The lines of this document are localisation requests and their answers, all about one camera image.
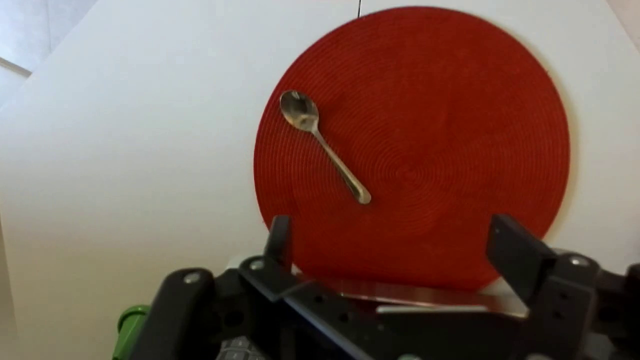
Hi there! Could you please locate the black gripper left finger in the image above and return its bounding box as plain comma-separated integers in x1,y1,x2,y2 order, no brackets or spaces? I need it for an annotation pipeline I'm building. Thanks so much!
239,214,317,304

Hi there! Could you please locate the round red woven placemat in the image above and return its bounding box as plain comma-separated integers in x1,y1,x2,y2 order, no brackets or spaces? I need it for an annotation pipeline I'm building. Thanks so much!
253,5,572,292

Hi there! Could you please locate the green cable connector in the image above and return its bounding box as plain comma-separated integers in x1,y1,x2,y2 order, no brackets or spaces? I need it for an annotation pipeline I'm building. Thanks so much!
112,304,152,360

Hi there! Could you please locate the silver metal spoon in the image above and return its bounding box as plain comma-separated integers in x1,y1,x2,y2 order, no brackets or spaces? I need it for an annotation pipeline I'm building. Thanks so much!
278,87,375,207

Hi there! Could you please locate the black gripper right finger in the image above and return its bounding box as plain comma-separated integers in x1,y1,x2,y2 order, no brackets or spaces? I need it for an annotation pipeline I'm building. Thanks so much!
486,211,599,335

